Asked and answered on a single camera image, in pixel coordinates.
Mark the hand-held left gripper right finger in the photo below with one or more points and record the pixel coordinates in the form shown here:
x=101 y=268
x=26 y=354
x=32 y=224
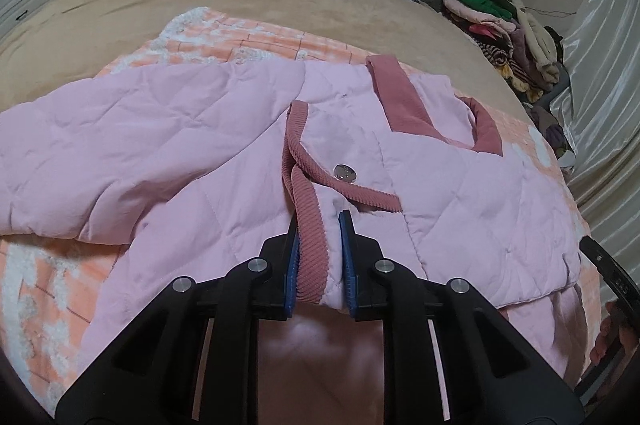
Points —
x=347 y=265

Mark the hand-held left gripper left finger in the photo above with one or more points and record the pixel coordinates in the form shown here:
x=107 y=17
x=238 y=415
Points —
x=292 y=261

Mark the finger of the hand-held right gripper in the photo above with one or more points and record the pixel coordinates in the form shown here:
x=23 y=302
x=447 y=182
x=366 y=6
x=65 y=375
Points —
x=607 y=265

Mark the pink quilted jacket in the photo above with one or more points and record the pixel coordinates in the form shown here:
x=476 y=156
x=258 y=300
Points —
x=165 y=155

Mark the pile of folded clothes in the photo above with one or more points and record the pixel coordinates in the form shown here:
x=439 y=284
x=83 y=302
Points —
x=505 y=30

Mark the person's right hand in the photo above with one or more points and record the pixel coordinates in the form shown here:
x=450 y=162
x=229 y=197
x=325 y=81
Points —
x=602 y=335

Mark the shiny cream curtain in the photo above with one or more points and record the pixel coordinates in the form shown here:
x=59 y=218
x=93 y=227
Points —
x=600 y=70

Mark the orange checked cloud blanket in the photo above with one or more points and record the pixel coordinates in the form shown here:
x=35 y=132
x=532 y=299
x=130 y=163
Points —
x=260 y=42

